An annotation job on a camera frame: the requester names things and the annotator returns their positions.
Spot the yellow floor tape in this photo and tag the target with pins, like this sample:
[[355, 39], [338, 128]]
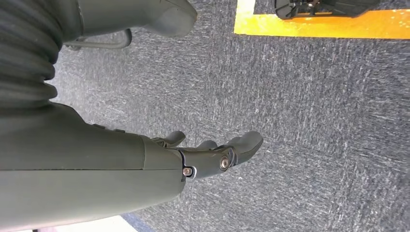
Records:
[[320, 27]]

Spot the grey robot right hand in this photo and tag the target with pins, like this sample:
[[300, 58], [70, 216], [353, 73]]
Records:
[[80, 169]]

